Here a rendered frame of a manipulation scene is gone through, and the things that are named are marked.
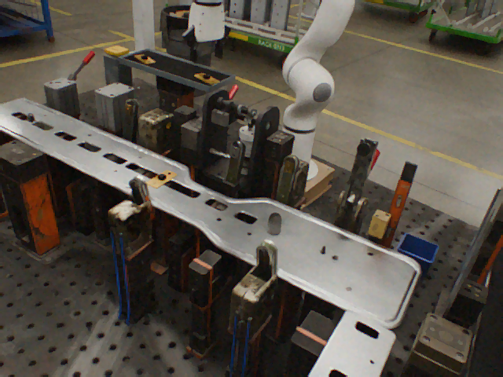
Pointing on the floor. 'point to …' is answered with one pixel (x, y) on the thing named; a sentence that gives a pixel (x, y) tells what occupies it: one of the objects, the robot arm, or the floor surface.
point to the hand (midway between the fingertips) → (206, 56)
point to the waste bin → (171, 31)
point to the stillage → (12, 21)
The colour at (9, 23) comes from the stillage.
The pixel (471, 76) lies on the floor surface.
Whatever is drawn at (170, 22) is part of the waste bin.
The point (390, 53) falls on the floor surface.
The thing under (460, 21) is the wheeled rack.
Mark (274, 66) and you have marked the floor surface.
